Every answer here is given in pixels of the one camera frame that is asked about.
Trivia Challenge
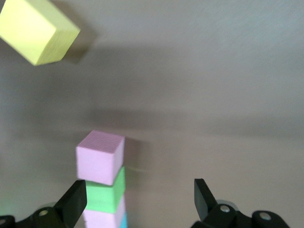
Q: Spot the yellow foam block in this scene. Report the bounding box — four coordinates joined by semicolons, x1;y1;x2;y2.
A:
0;0;81;67

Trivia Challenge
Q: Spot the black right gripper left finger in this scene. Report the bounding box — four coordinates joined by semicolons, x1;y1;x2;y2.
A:
0;180;87;228

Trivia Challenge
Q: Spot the green foam block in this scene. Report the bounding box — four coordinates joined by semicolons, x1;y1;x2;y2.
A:
84;166;126;213

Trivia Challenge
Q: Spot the pink foam block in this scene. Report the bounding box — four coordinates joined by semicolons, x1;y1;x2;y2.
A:
82;197;127;228
75;129;126;186

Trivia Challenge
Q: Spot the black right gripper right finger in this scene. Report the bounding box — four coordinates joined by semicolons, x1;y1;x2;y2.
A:
191;178;292;228

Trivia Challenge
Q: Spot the blue foam block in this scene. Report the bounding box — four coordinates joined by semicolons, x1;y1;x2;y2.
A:
117;212;128;228

